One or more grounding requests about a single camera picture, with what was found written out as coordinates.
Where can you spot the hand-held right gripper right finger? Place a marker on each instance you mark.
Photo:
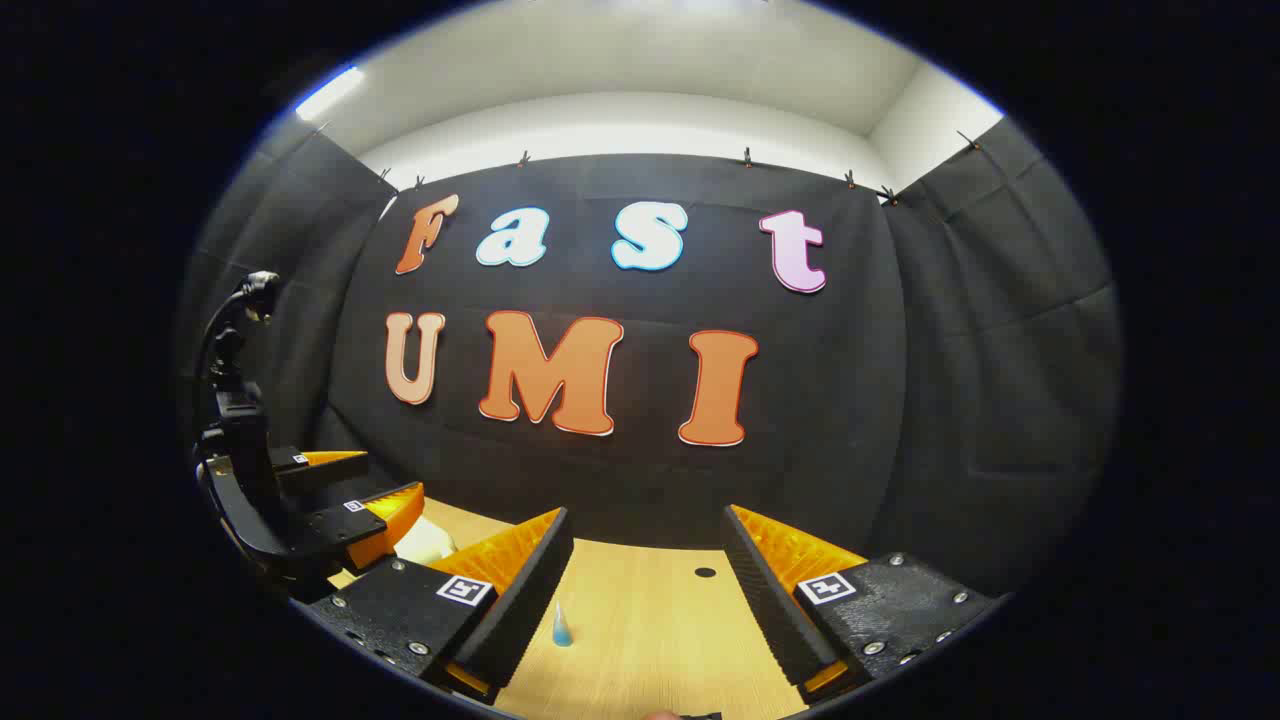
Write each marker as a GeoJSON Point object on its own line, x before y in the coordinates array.
{"type": "Point", "coordinates": [775, 600]}

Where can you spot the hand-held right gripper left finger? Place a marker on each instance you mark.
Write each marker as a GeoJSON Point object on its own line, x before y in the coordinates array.
{"type": "Point", "coordinates": [520, 600]}

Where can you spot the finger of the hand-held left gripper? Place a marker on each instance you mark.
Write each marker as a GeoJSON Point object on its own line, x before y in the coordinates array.
{"type": "Point", "coordinates": [375, 525]}
{"type": "Point", "coordinates": [310, 468]}

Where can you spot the white and blue cosmetic tube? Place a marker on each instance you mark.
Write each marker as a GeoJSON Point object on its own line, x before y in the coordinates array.
{"type": "Point", "coordinates": [562, 630]}

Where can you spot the pale yellow small suitcase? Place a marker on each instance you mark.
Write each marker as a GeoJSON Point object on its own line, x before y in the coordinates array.
{"type": "Point", "coordinates": [425, 545]}

